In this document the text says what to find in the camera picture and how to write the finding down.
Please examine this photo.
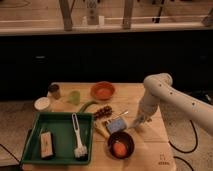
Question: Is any sponge block in tray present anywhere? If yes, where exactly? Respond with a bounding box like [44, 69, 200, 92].
[40, 132, 54, 158]

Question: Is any black cable on floor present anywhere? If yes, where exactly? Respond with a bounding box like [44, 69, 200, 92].
[168, 119, 199, 171]

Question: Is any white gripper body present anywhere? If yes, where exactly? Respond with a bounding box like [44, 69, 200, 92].
[137, 108, 153, 123]

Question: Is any orange food in pan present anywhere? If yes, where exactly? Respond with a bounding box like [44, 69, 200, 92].
[113, 142, 127, 158]

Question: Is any white round bowl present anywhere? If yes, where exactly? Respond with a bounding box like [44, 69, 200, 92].
[34, 97, 50, 111]

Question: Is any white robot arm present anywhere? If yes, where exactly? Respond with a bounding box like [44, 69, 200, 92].
[130, 73, 213, 136]

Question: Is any green vegetable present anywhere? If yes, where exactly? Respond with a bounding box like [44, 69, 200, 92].
[78, 101, 98, 113]

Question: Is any green cup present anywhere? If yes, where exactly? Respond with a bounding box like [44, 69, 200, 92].
[68, 91, 80, 105]

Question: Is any orange bowl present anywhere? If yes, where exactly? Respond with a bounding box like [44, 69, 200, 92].
[90, 81, 115, 100]

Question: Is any blue towel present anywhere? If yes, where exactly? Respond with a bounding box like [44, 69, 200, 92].
[106, 119, 127, 134]

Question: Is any dark pan with handle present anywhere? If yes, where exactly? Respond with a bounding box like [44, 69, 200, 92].
[93, 122, 136, 160]

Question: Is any white dish brush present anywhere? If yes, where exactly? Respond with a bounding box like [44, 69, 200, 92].
[71, 113, 88, 159]

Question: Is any green plastic tray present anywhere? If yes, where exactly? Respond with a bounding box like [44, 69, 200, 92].
[21, 112, 93, 165]

